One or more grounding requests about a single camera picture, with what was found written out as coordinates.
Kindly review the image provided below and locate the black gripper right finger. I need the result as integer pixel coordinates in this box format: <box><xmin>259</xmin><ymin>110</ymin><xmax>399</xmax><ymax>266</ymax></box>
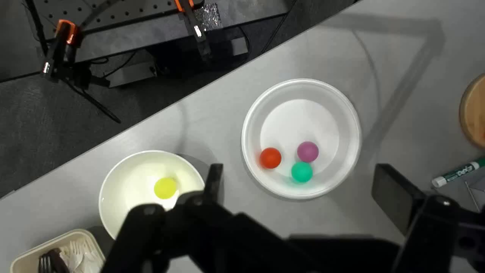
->
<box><xmin>370</xmin><ymin>163</ymin><xmax>485</xmax><ymax>273</ymax></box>

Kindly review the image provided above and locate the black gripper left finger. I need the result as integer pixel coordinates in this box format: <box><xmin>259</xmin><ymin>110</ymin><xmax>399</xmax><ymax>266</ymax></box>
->
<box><xmin>100</xmin><ymin>163</ymin><xmax>305</xmax><ymax>273</ymax></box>

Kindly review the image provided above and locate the red ball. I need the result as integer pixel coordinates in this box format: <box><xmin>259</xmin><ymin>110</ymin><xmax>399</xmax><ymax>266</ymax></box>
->
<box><xmin>259</xmin><ymin>146</ymin><xmax>284</xmax><ymax>170</ymax></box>

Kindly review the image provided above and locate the yellow ball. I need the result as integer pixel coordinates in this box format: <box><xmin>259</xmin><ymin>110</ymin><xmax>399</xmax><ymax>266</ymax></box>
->
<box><xmin>153</xmin><ymin>177</ymin><xmax>179</xmax><ymax>201</ymax></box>

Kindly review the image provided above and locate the white floral bowl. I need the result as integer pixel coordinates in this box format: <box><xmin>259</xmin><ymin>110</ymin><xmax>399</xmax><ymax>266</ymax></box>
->
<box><xmin>97</xmin><ymin>149</ymin><xmax>206</xmax><ymax>240</ymax></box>

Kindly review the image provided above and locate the green ball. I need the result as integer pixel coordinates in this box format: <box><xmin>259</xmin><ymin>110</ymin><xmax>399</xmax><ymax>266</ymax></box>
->
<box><xmin>290</xmin><ymin>161</ymin><xmax>315</xmax><ymax>186</ymax></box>

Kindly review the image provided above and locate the purple ball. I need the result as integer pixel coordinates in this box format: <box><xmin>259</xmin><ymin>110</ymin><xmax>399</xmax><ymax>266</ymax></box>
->
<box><xmin>296</xmin><ymin>140</ymin><xmax>320</xmax><ymax>164</ymax></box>

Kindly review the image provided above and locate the green capped marker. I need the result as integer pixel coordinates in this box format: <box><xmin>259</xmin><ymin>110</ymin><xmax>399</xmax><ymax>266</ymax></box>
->
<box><xmin>431</xmin><ymin>157</ymin><xmax>485</xmax><ymax>190</ymax></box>

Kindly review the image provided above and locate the white tissue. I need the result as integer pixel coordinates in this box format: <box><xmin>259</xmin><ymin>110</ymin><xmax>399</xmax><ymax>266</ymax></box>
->
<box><xmin>59</xmin><ymin>239</ymin><xmax>103</xmax><ymax>271</ymax></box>

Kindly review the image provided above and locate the black plastic fork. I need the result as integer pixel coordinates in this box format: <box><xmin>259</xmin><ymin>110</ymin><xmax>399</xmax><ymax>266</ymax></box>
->
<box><xmin>37</xmin><ymin>249</ymin><xmax>65</xmax><ymax>273</ymax></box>

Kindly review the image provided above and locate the round wooden board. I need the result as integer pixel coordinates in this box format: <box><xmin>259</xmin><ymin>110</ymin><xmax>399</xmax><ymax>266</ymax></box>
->
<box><xmin>458</xmin><ymin>73</ymin><xmax>485</xmax><ymax>151</ymax></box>

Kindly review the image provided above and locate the white disposable plate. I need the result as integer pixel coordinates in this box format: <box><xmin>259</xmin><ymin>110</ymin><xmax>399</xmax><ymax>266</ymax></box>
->
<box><xmin>241</xmin><ymin>78</ymin><xmax>364</xmax><ymax>201</ymax></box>

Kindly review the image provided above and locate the orange black clamp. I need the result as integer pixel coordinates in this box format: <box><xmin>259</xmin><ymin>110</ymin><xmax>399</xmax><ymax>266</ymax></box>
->
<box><xmin>43</xmin><ymin>19</ymin><xmax>82</xmax><ymax>78</ymax></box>
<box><xmin>173</xmin><ymin>0</ymin><xmax>214</xmax><ymax>63</ymax></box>

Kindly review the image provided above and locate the black perforated board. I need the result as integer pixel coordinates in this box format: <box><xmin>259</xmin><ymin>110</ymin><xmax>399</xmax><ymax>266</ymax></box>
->
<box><xmin>29</xmin><ymin>0</ymin><xmax>290</xmax><ymax>64</ymax></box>

